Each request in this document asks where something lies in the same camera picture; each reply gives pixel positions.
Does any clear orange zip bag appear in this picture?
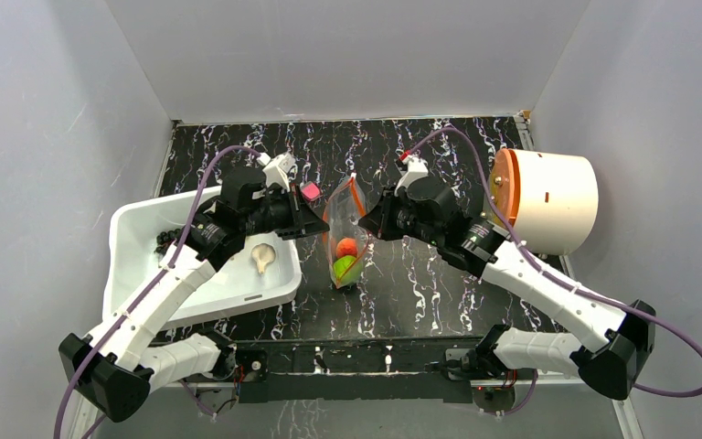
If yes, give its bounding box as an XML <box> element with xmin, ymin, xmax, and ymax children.
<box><xmin>323</xmin><ymin>173</ymin><xmax>370</xmax><ymax>289</ymax></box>

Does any green pear toy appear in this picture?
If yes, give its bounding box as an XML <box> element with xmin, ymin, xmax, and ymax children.
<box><xmin>333</xmin><ymin>255</ymin><xmax>365</xmax><ymax>288</ymax></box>

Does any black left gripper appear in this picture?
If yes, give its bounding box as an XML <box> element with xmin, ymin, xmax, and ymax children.
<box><xmin>242</xmin><ymin>185</ymin><xmax>330</xmax><ymax>241</ymax></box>

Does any small pink cube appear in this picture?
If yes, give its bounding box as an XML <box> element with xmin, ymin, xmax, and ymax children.
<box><xmin>300</xmin><ymin>181</ymin><xmax>322</xmax><ymax>202</ymax></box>

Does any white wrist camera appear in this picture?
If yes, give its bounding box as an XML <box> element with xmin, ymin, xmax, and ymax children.
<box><xmin>256</xmin><ymin>152</ymin><xmax>295</xmax><ymax>192</ymax></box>
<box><xmin>394</xmin><ymin>151</ymin><xmax>429</xmax><ymax>196</ymax></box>

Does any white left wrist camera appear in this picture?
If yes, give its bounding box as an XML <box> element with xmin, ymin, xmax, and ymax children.
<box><xmin>256</xmin><ymin>152</ymin><xmax>295</xmax><ymax>192</ymax></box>

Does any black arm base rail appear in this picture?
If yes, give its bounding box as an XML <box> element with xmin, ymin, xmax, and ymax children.
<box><xmin>84</xmin><ymin>329</ymin><xmax>576</xmax><ymax>406</ymax></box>

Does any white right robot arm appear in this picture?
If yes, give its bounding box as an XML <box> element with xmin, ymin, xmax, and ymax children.
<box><xmin>358</xmin><ymin>177</ymin><xmax>654</xmax><ymax>401</ymax></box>

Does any orange peach toy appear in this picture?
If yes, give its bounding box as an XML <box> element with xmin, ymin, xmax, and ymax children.
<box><xmin>335</xmin><ymin>238</ymin><xmax>359</xmax><ymax>259</ymax></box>

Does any white plastic bin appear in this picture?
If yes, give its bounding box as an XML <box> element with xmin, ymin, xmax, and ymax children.
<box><xmin>101</xmin><ymin>190</ymin><xmax>303</xmax><ymax>330</ymax></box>

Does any white orange cylinder container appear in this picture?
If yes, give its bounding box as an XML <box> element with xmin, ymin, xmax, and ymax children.
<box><xmin>489</xmin><ymin>148</ymin><xmax>599</xmax><ymax>256</ymax></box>

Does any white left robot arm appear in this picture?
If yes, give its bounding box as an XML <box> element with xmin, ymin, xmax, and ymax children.
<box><xmin>58</xmin><ymin>167</ymin><xmax>329</xmax><ymax>423</ymax></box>

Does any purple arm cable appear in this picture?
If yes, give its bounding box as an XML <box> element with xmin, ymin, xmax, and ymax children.
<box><xmin>405</xmin><ymin>127</ymin><xmax>702</xmax><ymax>400</ymax></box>
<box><xmin>52</xmin><ymin>145</ymin><xmax>264</xmax><ymax>439</ymax></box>

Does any beige mushroom toy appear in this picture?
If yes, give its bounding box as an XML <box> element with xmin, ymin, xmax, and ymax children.
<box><xmin>250</xmin><ymin>243</ymin><xmax>277</xmax><ymax>275</ymax></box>

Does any black grape bunch toy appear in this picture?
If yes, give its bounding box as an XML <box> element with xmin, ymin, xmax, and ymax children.
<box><xmin>154</xmin><ymin>228</ymin><xmax>182</xmax><ymax>256</ymax></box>

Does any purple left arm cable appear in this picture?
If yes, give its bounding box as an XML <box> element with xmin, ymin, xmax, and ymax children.
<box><xmin>52</xmin><ymin>145</ymin><xmax>264</xmax><ymax>439</ymax></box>

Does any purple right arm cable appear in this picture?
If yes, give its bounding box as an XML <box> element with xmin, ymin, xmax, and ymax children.
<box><xmin>405</xmin><ymin>127</ymin><xmax>702</xmax><ymax>400</ymax></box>

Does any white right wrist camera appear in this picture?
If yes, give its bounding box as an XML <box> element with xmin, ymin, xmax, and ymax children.
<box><xmin>394</xmin><ymin>151</ymin><xmax>429</xmax><ymax>196</ymax></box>

